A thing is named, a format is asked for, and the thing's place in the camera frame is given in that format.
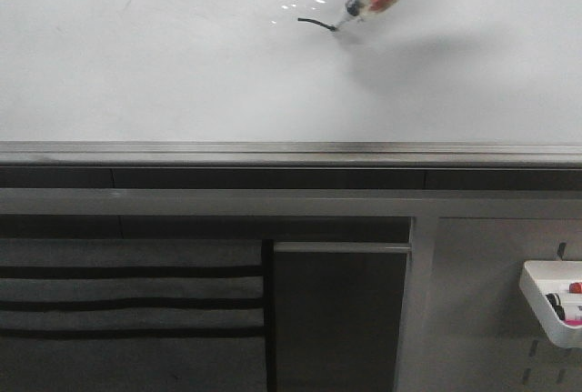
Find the large white whiteboard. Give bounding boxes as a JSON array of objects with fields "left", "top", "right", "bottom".
[{"left": 1, "top": 0, "right": 581, "bottom": 167}]

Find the black capped marker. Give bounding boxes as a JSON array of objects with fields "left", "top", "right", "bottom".
[{"left": 546, "top": 293, "right": 562, "bottom": 307}]

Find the white metal stand frame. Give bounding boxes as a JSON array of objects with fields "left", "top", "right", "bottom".
[{"left": 1, "top": 188, "right": 581, "bottom": 391}]

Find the red capped marker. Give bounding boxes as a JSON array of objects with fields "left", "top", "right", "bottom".
[{"left": 568, "top": 282, "right": 582, "bottom": 294}]

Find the dark grey flat panel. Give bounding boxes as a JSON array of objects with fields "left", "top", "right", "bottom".
[{"left": 274, "top": 242, "right": 411, "bottom": 391}]

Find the white plastic marker tray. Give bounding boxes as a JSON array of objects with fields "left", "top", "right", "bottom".
[{"left": 519, "top": 260, "right": 581, "bottom": 348}]

